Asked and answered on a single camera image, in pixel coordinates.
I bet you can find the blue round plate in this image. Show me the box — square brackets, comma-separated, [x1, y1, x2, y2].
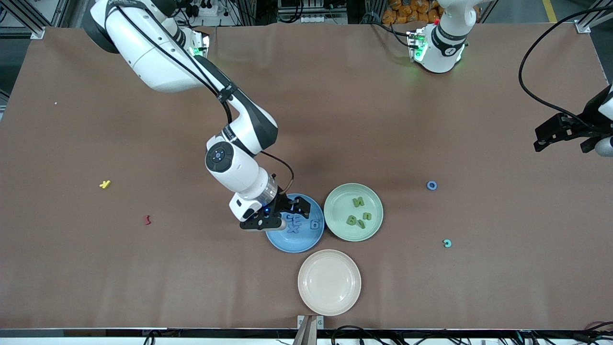
[266, 193, 325, 253]

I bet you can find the aluminium frame profile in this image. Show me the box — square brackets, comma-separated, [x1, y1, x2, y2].
[575, 0, 613, 34]
[17, 0, 46, 40]

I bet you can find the green round plate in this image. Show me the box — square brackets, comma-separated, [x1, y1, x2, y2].
[323, 183, 384, 242]

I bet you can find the bag of orange fruit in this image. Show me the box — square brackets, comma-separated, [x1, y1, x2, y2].
[382, 0, 443, 24]

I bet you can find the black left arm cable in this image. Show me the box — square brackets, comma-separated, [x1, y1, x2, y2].
[519, 5, 613, 132]

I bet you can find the metal clamp bracket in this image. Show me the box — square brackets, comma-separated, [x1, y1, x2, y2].
[293, 315, 324, 345]

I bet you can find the beige round plate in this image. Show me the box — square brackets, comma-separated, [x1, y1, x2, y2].
[297, 249, 362, 316]

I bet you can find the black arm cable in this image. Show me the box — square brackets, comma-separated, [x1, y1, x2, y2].
[108, 0, 295, 195]
[519, 5, 613, 132]

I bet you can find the brown table cover sheet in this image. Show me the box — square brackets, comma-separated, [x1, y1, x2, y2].
[0, 22, 613, 331]

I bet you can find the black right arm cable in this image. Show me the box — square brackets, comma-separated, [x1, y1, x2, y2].
[108, 0, 295, 195]

